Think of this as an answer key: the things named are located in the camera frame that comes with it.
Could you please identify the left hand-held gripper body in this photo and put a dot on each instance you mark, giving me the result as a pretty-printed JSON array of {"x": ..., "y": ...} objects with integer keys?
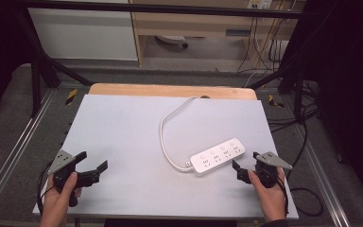
[{"x": 61, "y": 162}]

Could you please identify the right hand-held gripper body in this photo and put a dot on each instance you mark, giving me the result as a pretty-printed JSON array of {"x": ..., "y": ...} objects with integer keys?
[{"x": 269, "y": 160}]

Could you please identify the person's left hand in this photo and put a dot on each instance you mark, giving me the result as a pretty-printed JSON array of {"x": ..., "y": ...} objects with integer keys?
[{"x": 56, "y": 201}]

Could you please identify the person's right hand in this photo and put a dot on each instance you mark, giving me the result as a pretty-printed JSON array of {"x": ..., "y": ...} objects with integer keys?
[{"x": 272, "y": 201}]

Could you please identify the yellow black tape strip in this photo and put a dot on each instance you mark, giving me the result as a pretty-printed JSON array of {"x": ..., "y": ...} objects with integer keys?
[
  {"x": 71, "y": 96},
  {"x": 274, "y": 101}
]

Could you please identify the wooden table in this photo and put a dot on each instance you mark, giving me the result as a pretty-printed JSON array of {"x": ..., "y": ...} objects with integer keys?
[{"x": 170, "y": 90}]

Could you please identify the black curtain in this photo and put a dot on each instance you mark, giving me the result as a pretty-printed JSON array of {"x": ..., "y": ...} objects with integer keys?
[
  {"x": 0, "y": 47},
  {"x": 346, "y": 78}
]

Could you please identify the white cabinet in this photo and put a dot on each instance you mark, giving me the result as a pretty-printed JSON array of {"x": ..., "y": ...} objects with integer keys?
[{"x": 85, "y": 34}]

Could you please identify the white floor power strip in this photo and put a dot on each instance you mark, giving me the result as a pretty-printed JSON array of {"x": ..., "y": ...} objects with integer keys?
[{"x": 171, "y": 39}]

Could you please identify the light wooden desk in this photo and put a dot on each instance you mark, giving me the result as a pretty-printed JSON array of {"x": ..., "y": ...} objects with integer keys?
[{"x": 189, "y": 23}]

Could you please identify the black metal crossbar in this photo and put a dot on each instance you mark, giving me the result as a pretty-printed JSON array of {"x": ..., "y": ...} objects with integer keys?
[{"x": 170, "y": 8}]

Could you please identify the aluminium floor rail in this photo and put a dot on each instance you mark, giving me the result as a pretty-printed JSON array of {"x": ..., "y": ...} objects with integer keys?
[
  {"x": 319, "y": 176},
  {"x": 15, "y": 148}
]

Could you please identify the black metal frame stand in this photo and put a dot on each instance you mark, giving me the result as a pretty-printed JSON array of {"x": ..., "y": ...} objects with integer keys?
[
  {"x": 36, "y": 82},
  {"x": 297, "y": 91}
]

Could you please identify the white wall socket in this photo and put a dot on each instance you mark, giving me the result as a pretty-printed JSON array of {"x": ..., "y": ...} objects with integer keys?
[{"x": 260, "y": 3}]

